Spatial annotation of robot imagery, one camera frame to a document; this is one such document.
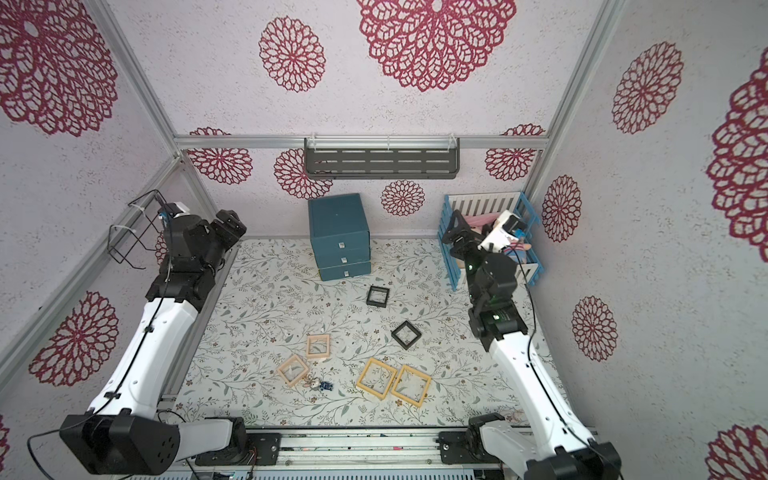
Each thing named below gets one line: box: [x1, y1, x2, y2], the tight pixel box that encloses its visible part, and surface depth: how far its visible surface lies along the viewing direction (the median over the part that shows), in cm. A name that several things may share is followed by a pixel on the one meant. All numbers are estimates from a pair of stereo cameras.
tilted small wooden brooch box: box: [277, 354, 309, 386], surface depth 89 cm
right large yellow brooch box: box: [392, 364, 431, 408], surface depth 86 cm
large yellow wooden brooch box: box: [356, 358, 398, 399], surface depth 87 cm
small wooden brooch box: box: [306, 334, 331, 358], surface depth 93 cm
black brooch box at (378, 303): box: [366, 285, 390, 308], surface depth 102 cm
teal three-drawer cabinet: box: [308, 193, 371, 281], surface depth 100 cm
